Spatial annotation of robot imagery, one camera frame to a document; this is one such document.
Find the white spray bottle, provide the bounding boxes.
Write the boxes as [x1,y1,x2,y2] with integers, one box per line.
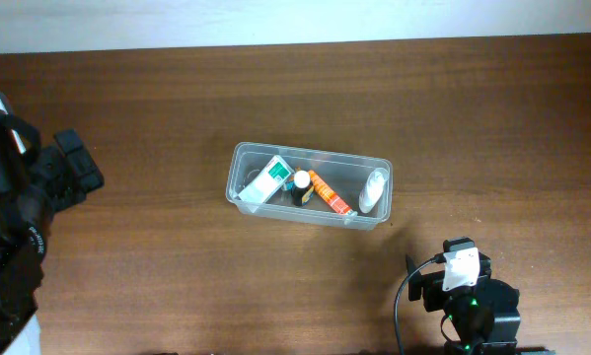
[358,168,390,214]

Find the orange tablet tube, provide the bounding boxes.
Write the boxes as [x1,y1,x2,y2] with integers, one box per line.
[308,170,356,216]

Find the dark bottle white cap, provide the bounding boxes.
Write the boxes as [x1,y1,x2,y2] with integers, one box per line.
[291,170,314,207]

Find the white green medicine box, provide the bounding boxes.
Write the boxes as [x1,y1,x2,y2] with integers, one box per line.
[238,155,294,204]

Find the small gold-lid jar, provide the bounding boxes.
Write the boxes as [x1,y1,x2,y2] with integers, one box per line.
[281,168,300,191]

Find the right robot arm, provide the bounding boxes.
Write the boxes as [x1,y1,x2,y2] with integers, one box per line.
[406,253,521,355]

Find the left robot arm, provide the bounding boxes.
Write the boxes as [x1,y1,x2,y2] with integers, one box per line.
[0,129,104,354]

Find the clear plastic container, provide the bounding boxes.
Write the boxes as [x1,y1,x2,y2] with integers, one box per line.
[225,142,393,231]

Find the right black cable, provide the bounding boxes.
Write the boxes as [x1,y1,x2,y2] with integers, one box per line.
[393,253,447,355]

